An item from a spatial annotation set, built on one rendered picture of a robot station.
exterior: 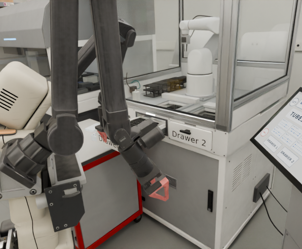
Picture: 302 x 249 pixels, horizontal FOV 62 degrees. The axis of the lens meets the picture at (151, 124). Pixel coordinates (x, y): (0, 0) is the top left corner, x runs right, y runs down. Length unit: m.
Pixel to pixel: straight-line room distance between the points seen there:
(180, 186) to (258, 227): 0.78
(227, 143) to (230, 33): 0.54
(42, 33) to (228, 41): 1.36
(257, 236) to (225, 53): 1.40
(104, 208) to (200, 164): 0.71
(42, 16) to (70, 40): 1.54
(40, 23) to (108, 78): 1.55
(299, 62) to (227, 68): 3.24
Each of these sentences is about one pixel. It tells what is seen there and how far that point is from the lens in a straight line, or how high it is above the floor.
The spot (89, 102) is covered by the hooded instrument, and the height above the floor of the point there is 0.88.
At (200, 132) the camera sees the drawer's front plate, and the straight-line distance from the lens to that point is 1.40.
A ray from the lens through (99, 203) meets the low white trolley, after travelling 1.75.
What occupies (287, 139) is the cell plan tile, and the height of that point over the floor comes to 1.04.
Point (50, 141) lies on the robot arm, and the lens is 0.59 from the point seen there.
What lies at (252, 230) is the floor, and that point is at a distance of 2.19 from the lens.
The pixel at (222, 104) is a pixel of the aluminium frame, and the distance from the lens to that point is 1.31.
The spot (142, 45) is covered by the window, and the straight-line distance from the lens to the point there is 1.61.
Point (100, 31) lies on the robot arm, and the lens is 0.59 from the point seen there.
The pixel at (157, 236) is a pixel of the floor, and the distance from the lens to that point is 2.06.
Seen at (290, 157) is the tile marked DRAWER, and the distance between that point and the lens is 1.03.
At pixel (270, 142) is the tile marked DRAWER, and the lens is 1.14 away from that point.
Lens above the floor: 1.46
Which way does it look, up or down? 21 degrees down
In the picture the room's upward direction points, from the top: 3 degrees counter-clockwise
